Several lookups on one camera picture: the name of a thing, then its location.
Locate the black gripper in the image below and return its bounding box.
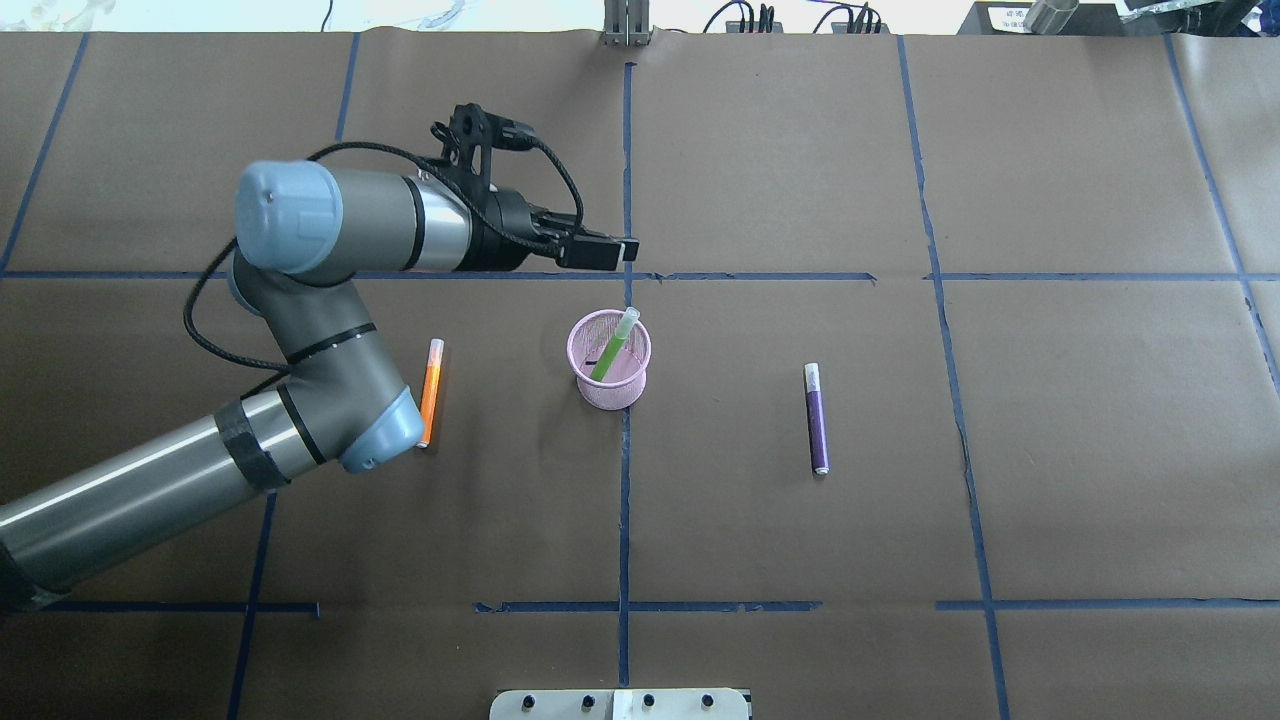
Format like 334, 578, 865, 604
465, 190, 640, 272

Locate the orange highlighter pen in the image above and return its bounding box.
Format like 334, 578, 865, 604
416, 338, 445, 450

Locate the green highlighter pen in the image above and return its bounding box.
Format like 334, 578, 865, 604
590, 307, 640, 383

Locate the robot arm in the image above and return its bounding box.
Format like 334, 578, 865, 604
3, 158, 639, 615

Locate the pink mesh pen holder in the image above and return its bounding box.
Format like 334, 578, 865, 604
566, 307, 652, 411

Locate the purple highlighter pen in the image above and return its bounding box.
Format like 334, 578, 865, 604
803, 363, 831, 477

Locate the metal cup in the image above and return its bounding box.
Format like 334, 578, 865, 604
1021, 0, 1080, 36

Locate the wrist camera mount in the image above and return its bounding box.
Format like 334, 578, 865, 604
430, 102, 539, 199

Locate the aluminium frame post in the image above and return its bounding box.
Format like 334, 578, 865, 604
602, 0, 653, 47

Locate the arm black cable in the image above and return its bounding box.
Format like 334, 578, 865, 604
183, 126, 586, 375

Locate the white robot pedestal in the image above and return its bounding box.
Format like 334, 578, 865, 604
488, 687, 754, 719

